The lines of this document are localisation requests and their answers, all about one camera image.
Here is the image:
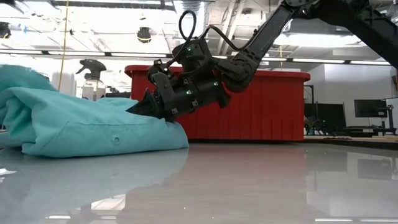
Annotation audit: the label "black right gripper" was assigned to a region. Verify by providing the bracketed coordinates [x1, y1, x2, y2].
[125, 74, 231, 122]

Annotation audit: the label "teal drawstring shorts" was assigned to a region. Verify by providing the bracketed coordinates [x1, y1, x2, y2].
[0, 64, 190, 159]

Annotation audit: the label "red plastic laundry basket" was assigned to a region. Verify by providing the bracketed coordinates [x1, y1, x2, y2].
[124, 64, 311, 142]

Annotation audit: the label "spray bottle with grey trigger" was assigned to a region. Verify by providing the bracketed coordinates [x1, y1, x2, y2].
[75, 58, 107, 102]

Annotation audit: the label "small potted plant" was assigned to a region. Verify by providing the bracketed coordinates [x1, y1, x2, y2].
[305, 116, 325, 136]

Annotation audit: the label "large dark monitor screen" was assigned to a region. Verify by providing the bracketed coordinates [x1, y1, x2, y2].
[303, 103, 346, 136]

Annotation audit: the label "small black monitor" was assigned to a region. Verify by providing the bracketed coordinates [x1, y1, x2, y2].
[354, 99, 388, 118]

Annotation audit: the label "black ceiling dome camera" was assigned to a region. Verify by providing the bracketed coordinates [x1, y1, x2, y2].
[137, 27, 152, 44]

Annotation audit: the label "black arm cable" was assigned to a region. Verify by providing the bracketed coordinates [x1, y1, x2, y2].
[165, 9, 259, 68]

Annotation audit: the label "yellow hanging cable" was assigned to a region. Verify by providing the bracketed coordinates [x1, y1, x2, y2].
[57, 0, 70, 91]

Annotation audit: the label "ribbed silver ceiling duct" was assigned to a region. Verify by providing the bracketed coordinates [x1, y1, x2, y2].
[173, 0, 208, 55]

